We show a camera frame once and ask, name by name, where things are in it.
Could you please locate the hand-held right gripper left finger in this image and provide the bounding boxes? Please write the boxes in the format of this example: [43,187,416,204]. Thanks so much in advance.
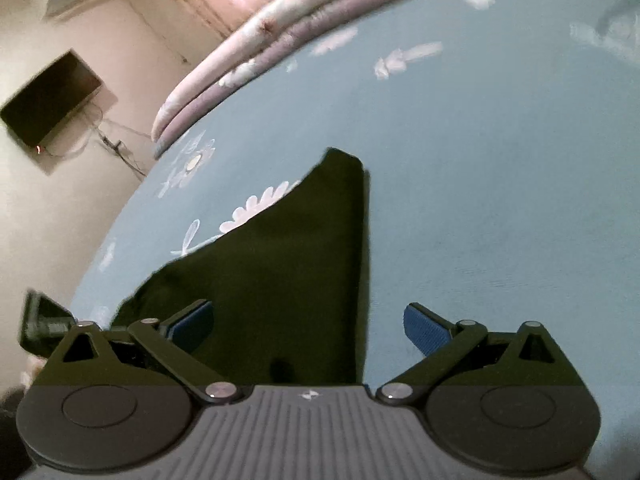
[42,300,243,403]

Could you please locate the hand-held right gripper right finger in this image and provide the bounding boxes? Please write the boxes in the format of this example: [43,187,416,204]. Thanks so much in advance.
[376,302,576,403]

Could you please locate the black pants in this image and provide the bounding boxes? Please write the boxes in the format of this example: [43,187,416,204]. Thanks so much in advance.
[111,147,373,391]

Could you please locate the blue floral bed sheet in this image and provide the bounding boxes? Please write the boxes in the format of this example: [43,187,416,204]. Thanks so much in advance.
[67,0,640,480]

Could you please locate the folded floral quilt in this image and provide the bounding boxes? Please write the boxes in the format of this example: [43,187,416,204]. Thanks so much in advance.
[150,0,506,158]

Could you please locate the television cables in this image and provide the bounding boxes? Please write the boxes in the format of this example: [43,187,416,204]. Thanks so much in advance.
[42,105,156,181]

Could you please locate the wall television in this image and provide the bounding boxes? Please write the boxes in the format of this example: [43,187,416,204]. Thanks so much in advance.
[0,50,105,153]

